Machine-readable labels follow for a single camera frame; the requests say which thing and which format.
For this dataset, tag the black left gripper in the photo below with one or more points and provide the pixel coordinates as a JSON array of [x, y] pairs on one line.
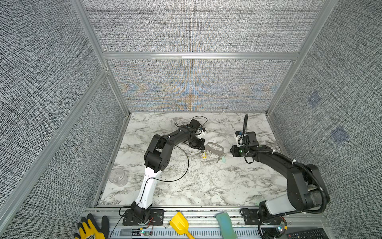
[[200, 145]]

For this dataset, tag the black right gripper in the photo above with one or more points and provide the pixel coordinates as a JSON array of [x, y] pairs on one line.
[[234, 151]]

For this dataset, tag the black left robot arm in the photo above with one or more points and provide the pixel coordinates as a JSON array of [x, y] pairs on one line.
[[156, 159]]

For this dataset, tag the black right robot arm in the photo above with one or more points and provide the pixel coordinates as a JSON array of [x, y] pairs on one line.
[[306, 191]]

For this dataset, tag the teal green sponge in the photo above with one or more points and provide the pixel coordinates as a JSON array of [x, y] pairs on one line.
[[226, 227]]

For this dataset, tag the yellow plastic scoop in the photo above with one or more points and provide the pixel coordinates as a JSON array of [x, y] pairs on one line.
[[180, 224]]

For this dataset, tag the clear plastic cup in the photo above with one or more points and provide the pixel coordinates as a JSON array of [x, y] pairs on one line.
[[118, 177]]

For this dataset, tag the black remote control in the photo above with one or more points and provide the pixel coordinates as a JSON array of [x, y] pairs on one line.
[[309, 234]]

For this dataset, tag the yellow black work glove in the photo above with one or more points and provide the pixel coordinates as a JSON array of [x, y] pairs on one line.
[[89, 229]]

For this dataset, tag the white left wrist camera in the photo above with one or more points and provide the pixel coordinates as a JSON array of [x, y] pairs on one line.
[[201, 132]]

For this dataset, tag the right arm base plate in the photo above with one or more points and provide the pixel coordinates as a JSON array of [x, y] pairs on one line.
[[253, 216]]

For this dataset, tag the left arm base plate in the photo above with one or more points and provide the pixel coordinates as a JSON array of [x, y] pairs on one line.
[[131, 218]]

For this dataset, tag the aluminium horizontal frame bar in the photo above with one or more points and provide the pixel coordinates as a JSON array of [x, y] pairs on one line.
[[196, 55]]

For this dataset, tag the aluminium corner frame post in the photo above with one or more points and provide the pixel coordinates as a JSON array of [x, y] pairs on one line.
[[85, 21]]

